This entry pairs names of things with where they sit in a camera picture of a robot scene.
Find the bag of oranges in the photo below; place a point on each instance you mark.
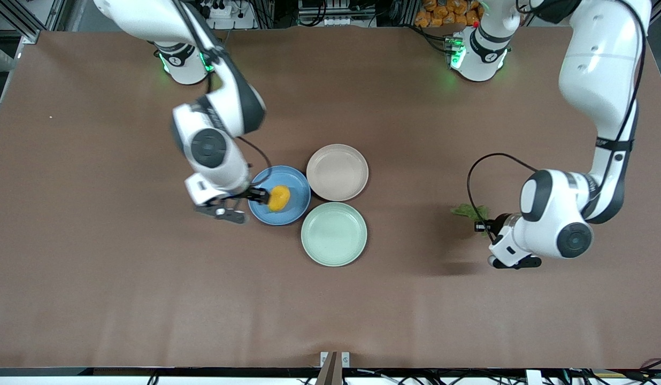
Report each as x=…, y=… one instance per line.
x=443, y=13

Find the white power strip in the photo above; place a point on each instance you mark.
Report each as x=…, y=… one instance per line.
x=218, y=9

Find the aluminium frame profile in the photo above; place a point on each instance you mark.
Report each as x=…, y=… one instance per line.
x=17, y=18
x=656, y=18

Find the green lettuce leaf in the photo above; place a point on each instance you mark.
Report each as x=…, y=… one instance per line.
x=469, y=211

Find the brown paper table cover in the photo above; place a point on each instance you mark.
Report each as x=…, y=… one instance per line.
x=330, y=310

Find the beige plate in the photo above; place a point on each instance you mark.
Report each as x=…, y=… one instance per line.
x=337, y=172

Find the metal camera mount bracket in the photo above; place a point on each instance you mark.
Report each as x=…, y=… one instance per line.
x=334, y=363

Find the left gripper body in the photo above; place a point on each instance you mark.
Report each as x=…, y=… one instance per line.
x=500, y=222

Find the pale green plate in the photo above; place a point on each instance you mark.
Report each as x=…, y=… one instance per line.
x=333, y=234

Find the blue plate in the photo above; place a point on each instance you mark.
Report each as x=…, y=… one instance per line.
x=287, y=179

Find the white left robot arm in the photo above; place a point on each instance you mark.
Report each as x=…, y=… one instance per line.
x=598, y=64

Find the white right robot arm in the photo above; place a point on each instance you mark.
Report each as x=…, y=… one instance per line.
x=226, y=107

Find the yellow lemon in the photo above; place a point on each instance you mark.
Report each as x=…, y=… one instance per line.
x=278, y=198

